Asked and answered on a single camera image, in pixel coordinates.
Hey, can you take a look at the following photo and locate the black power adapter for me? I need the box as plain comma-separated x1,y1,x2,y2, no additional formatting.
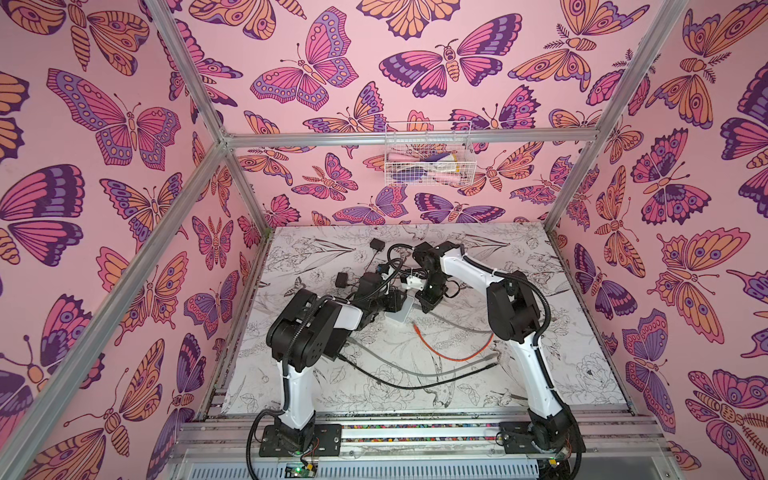
335,272,376,300
368,237,415,283

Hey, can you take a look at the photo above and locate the black network switch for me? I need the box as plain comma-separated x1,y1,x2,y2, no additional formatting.
323,328,351,360

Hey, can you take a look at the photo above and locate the red ethernet cable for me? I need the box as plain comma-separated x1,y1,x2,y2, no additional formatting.
411,322,496,363

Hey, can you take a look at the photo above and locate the white network switch box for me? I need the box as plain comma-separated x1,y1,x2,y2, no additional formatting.
385,296,415,326

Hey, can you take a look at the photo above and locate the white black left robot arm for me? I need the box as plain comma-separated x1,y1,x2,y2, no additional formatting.
257,272,407,455

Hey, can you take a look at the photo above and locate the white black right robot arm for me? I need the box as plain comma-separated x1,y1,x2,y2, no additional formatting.
412,241,584,479

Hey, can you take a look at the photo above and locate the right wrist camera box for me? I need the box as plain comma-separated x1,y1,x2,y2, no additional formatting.
400,274,427,291

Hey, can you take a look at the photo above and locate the white wire basket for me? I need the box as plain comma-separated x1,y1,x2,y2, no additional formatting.
382,125,477,188

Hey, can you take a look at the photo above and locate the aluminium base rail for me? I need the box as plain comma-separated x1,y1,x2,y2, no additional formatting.
162,409,684,479

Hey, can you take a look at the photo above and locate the aluminium frame post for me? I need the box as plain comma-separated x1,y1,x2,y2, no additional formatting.
146,0,271,235

